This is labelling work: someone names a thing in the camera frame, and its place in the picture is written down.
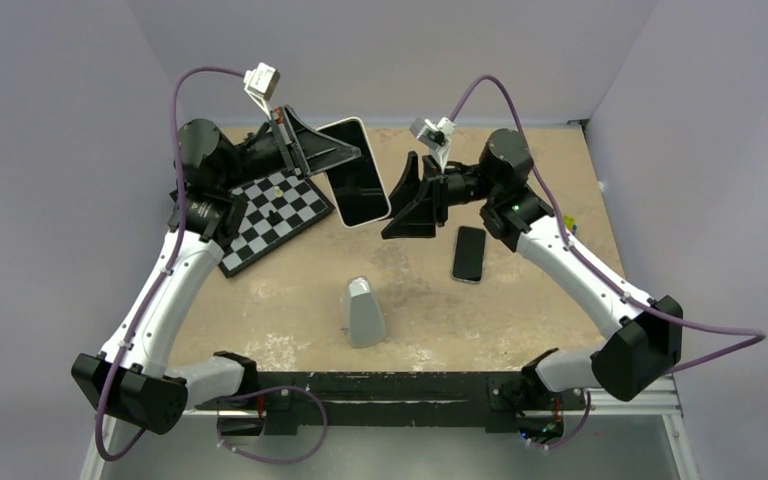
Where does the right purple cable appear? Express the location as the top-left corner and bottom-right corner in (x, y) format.
(448, 74), (768, 376)

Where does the black white chessboard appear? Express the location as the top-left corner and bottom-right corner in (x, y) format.
(219, 172), (335, 278)

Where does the white phone case with phone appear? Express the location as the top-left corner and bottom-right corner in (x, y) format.
(318, 117), (391, 228)

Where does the grey tapered block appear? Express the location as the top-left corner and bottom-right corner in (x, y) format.
(340, 276), (388, 349)

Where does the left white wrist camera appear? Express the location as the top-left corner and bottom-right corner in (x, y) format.
(243, 62), (281, 119)

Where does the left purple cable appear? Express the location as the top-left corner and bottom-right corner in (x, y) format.
(94, 66), (249, 463)

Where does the black smartphone on table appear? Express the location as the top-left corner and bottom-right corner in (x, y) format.
(451, 226), (486, 284)

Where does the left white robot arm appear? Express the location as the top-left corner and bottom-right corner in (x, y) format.
(71, 106), (362, 435)

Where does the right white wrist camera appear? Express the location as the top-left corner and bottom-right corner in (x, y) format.
(409, 117), (456, 171)

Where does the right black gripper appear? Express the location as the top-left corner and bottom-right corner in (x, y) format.
(374, 152), (500, 241)

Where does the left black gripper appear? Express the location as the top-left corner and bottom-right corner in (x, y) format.
(218, 104), (360, 192)

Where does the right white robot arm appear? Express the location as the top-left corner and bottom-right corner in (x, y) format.
(381, 128), (683, 407)

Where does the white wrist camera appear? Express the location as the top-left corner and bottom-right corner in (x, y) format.
(243, 62), (281, 119)
(409, 117), (456, 171)

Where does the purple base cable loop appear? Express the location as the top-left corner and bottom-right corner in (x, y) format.
(216, 386), (330, 466)

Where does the colourful toy car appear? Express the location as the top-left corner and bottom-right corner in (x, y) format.
(563, 216), (578, 236)

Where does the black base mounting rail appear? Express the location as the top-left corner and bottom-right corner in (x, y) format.
(206, 371), (585, 435)

